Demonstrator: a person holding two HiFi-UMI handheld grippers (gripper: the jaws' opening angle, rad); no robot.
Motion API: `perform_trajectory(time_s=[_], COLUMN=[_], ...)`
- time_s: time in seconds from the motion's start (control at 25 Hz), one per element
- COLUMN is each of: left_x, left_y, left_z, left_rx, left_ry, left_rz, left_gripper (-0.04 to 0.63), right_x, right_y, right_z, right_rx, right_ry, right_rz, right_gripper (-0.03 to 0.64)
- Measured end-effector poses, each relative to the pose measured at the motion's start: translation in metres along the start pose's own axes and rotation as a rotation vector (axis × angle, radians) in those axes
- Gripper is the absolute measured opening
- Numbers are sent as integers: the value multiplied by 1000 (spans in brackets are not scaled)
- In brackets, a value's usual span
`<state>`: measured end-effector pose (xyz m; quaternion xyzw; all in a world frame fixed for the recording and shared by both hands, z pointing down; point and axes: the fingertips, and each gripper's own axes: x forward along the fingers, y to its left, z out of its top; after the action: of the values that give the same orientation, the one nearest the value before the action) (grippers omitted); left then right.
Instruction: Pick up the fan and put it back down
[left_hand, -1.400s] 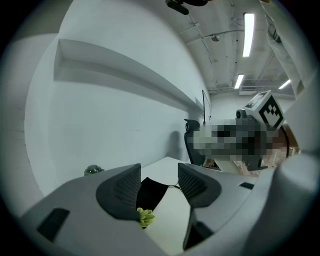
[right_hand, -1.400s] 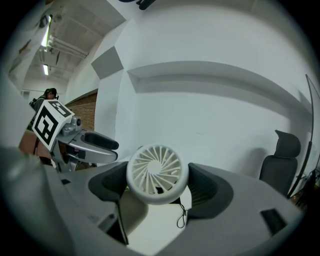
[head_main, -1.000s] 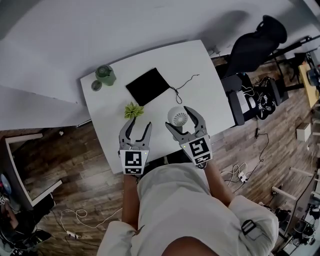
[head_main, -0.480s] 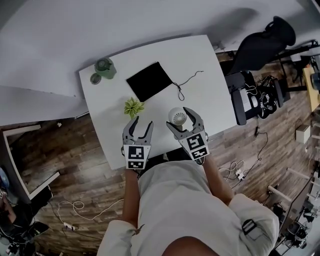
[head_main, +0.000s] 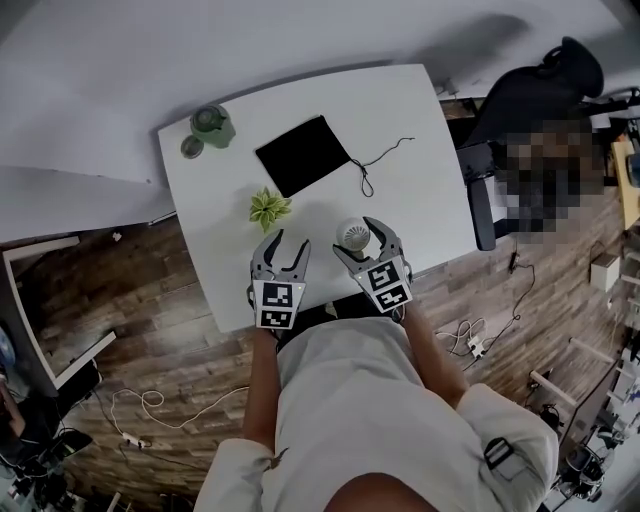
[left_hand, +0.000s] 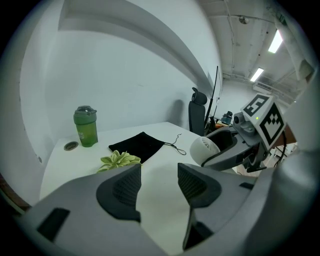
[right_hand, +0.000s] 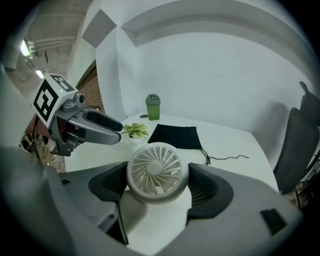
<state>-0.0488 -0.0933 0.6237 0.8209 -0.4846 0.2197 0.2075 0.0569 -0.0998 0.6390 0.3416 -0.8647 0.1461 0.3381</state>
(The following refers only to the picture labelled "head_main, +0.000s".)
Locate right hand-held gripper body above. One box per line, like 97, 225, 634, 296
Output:
353, 251, 415, 316

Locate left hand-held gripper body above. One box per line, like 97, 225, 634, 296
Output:
245, 269, 308, 332

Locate small white round fan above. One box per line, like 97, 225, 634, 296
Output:
335, 217, 374, 261

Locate person's right forearm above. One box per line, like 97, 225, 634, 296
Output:
399, 304, 471, 411

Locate person's left forearm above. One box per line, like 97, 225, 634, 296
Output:
241, 327, 281, 456

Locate person's legs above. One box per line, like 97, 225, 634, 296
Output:
277, 294, 381, 341

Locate small green potted plant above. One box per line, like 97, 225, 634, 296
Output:
248, 185, 294, 234

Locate person's white shirt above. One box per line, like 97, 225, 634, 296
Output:
192, 317, 560, 512

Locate round grey bottle lid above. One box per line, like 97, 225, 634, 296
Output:
179, 134, 205, 160

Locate green bottle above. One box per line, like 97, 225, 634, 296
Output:
189, 104, 237, 150

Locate black office chair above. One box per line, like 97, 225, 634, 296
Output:
457, 35, 606, 252

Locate white box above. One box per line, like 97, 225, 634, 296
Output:
589, 252, 621, 293

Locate yellow wooden table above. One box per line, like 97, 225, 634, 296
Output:
610, 139, 640, 231

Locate black drawstring pouch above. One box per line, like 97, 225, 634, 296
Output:
254, 114, 417, 199

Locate black floor cable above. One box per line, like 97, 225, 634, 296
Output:
507, 237, 537, 331

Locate long white cable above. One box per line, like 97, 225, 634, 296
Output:
110, 387, 250, 436

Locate black strap buckle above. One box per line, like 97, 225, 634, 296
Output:
483, 437, 511, 471

